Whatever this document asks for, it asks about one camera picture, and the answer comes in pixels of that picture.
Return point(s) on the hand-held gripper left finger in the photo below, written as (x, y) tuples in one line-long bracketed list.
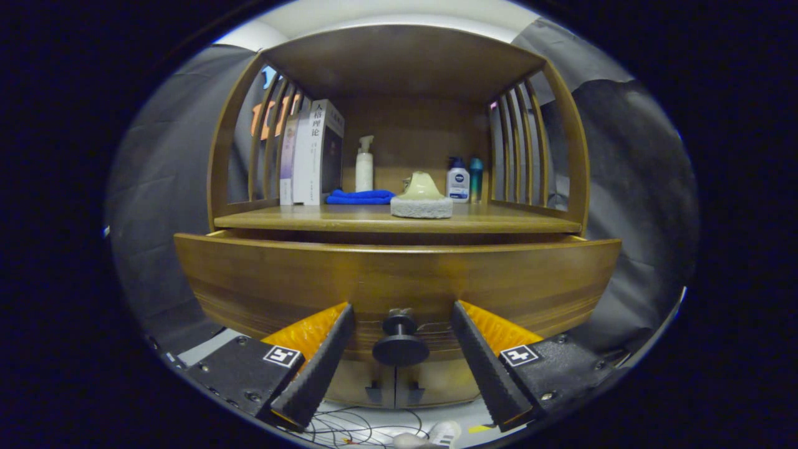
[(312, 374)]

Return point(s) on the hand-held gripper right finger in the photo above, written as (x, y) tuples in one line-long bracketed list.
[(489, 374)]

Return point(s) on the wooden drawer with black knob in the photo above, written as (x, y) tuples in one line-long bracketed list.
[(280, 280)]

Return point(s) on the wooden cabinet door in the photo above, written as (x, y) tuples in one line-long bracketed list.
[(355, 383), (442, 380)]

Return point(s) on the wooden countertop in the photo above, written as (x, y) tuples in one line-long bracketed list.
[(312, 218)]

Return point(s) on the wooden cabinet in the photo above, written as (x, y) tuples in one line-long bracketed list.
[(405, 56)]

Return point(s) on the yellow tape piece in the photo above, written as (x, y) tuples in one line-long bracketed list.
[(479, 428)]

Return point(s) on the person's white shoe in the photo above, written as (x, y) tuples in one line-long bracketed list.
[(436, 433)]

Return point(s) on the black electronic box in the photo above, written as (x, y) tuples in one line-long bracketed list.
[(163, 354)]

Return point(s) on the blue folded cloth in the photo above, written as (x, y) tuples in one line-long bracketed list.
[(358, 197)]

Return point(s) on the white lotion bottle blue cap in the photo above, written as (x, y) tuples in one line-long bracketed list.
[(457, 184)]

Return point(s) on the slim teal bottle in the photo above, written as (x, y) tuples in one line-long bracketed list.
[(475, 181)]

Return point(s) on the thin white book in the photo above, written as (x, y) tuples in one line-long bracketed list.
[(301, 162)]

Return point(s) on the white pump bottle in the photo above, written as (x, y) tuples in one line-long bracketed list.
[(364, 168)]

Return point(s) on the thin lilac book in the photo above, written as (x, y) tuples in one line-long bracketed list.
[(287, 162)]

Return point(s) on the white book with portrait cover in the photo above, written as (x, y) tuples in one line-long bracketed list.
[(324, 153)]

